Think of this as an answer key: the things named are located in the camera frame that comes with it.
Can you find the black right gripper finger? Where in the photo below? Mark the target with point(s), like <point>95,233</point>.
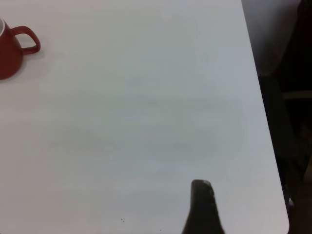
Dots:
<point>203,214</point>

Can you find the red ceramic cup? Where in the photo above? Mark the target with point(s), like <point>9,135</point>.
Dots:
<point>7,58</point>

